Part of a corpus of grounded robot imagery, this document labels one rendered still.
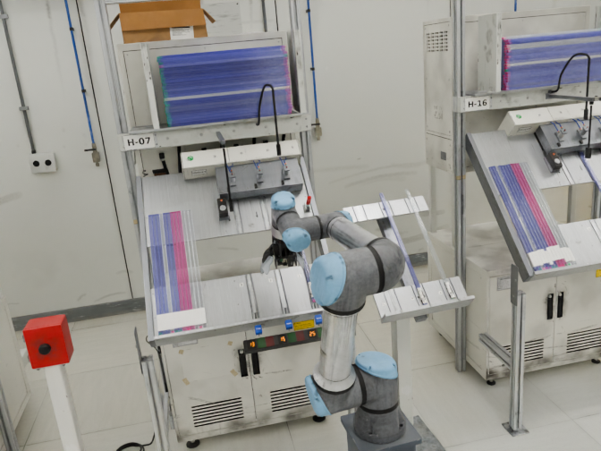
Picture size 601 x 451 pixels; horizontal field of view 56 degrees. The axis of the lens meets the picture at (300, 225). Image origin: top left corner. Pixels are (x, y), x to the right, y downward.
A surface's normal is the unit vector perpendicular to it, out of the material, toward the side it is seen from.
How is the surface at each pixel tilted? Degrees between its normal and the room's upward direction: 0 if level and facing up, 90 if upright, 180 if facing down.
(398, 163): 90
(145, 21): 80
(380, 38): 90
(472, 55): 90
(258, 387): 90
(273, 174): 43
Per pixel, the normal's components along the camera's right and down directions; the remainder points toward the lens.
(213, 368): 0.20, 0.27
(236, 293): 0.07, -0.52
